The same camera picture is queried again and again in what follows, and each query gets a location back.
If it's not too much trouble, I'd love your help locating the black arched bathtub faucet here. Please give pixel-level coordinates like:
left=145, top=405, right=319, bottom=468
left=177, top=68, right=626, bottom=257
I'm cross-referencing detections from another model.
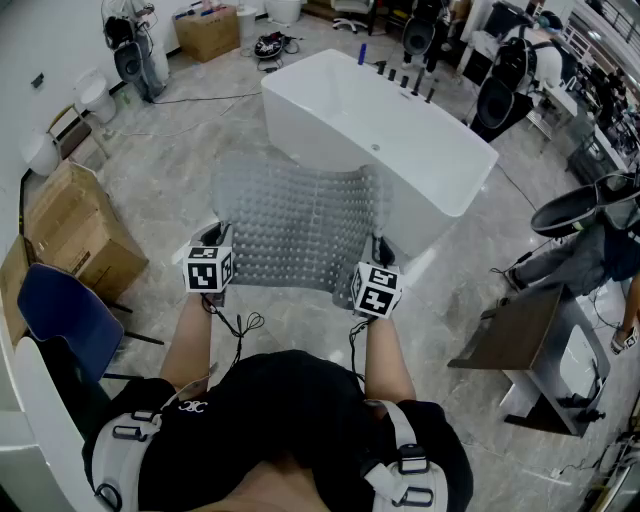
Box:
left=410, top=67, right=438, bottom=105

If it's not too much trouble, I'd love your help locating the white ceramic basin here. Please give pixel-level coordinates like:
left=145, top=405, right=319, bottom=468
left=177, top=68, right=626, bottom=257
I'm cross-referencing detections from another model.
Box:
left=19, top=130, right=61, bottom=177

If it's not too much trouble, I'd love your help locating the grey bubble bath mat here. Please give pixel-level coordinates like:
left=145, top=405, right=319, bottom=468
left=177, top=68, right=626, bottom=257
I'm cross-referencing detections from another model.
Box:
left=209, top=152, right=397, bottom=312

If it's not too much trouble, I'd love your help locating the black round device with cables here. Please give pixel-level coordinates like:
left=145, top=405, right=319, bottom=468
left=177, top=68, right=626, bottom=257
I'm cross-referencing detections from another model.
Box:
left=253, top=30, right=287, bottom=59

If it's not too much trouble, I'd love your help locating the white cylindrical bin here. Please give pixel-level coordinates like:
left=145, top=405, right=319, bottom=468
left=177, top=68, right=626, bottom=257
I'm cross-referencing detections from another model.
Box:
left=235, top=5, right=259, bottom=44

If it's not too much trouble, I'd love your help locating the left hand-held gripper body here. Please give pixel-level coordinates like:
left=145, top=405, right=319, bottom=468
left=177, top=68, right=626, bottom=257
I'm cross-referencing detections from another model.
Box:
left=181, top=226, right=237, bottom=307

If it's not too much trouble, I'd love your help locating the white freestanding bathtub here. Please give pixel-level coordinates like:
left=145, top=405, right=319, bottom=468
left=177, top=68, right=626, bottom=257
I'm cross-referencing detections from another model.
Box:
left=260, top=48, right=500, bottom=259

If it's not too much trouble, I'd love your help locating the person's left forearm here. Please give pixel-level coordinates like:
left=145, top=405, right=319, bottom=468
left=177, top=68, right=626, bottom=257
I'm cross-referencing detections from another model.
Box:
left=158, top=292, right=242, bottom=392

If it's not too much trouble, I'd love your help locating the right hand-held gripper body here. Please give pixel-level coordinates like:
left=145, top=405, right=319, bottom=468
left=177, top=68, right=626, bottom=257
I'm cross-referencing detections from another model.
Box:
left=348, top=260, right=405, bottom=322

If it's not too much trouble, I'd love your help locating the person's right forearm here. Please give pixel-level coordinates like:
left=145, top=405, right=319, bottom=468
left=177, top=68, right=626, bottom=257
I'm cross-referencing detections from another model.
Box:
left=360, top=315, right=419, bottom=404

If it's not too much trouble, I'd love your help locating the large brown cardboard box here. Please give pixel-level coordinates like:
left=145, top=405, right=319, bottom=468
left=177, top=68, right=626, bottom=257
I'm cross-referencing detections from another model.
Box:
left=23, top=159, right=150, bottom=304

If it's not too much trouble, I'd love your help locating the brown table with metal legs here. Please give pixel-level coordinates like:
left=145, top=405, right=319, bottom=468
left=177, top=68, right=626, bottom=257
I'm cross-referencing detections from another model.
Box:
left=447, top=284, right=612, bottom=439

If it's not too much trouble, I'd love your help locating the wooden stool frame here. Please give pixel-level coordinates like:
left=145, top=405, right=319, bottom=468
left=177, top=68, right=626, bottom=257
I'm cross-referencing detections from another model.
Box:
left=47, top=103, right=110, bottom=162

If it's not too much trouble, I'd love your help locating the blue plastic chair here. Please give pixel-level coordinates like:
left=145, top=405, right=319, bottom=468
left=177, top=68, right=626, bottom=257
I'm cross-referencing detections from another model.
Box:
left=17, top=263, right=166, bottom=386

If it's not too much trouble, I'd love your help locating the flat brown cardboard sheet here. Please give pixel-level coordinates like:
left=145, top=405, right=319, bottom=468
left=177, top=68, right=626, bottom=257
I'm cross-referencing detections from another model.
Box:
left=0, top=234, right=37, bottom=347

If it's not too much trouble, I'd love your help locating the white office chair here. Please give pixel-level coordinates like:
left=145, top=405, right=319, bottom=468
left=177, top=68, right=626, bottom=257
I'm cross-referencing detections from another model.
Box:
left=330, top=0, right=376, bottom=35

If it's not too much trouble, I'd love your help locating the thin black looped cable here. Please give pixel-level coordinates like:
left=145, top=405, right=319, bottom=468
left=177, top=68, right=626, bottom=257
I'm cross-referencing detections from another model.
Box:
left=148, top=90, right=264, bottom=105

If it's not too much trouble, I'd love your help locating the open brown cardboard box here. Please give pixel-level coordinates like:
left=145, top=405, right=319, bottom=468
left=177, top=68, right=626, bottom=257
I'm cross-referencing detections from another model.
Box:
left=173, top=5, right=242, bottom=64

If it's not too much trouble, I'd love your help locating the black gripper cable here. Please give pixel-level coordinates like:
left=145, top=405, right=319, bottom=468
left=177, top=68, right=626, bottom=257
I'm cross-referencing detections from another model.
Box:
left=200, top=293, right=266, bottom=369
left=347, top=317, right=379, bottom=386

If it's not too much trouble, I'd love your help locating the person's torso in black shirt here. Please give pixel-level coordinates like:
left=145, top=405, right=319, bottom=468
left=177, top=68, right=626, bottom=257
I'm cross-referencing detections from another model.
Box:
left=82, top=348, right=475, bottom=512

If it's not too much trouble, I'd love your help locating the white curved counter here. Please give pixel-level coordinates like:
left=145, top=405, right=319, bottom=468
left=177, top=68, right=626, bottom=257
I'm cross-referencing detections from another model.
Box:
left=0, top=334, right=99, bottom=512

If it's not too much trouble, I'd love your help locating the white harness strap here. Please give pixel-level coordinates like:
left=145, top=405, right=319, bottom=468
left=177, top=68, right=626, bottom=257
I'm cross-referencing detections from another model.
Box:
left=362, top=399, right=449, bottom=509
left=89, top=382, right=211, bottom=512

